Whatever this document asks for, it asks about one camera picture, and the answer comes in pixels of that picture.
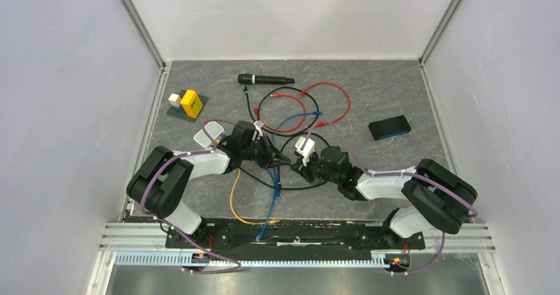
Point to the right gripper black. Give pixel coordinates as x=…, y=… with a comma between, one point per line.
x=303, y=170

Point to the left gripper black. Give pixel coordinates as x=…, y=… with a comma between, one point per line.
x=279, y=158

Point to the white network switch box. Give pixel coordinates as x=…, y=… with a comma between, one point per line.
x=212, y=132

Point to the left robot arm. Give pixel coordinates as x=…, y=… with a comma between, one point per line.
x=159, y=184

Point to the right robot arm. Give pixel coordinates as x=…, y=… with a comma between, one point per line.
x=438, y=198

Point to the black microphone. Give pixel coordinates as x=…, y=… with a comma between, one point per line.
x=250, y=79

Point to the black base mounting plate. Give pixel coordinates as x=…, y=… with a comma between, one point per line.
x=302, y=240

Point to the yellow toy brick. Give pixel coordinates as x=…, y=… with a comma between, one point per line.
x=191, y=103

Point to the cream toy brick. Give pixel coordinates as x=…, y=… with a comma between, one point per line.
x=175, y=100

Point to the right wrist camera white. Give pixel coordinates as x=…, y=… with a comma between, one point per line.
x=304, y=148

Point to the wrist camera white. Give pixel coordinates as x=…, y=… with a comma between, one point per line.
x=258, y=127
x=304, y=148

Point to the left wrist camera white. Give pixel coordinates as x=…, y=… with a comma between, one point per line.
x=258, y=127

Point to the white cable duct strip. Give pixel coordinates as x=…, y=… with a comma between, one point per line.
x=190, y=259

